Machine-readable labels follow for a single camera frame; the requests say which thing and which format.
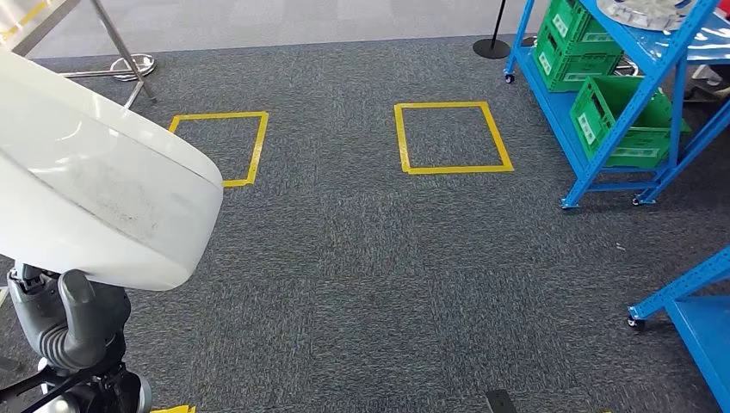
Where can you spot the person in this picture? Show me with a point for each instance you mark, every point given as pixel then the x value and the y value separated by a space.
pixel 707 74

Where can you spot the steel workbench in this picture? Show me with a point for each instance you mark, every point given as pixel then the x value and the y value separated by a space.
pixel 34 23

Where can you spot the chrome stanchion base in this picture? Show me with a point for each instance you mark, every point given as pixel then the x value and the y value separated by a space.
pixel 134 65

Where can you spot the black office chair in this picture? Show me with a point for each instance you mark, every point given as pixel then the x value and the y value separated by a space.
pixel 707 94

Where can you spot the green plastic crate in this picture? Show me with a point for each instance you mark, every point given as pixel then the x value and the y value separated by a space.
pixel 639 142
pixel 570 23
pixel 564 71

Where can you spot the white moulded plastic part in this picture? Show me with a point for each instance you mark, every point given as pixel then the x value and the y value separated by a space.
pixel 85 171

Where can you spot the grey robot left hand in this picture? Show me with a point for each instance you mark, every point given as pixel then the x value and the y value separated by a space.
pixel 68 325

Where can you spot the black stanchion post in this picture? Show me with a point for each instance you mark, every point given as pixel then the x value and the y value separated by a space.
pixel 491 48

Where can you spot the grey moulded part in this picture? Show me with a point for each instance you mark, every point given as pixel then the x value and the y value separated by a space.
pixel 644 14

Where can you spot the yellow floor tape square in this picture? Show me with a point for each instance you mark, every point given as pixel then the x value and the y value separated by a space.
pixel 456 169
pixel 258 148
pixel 171 409

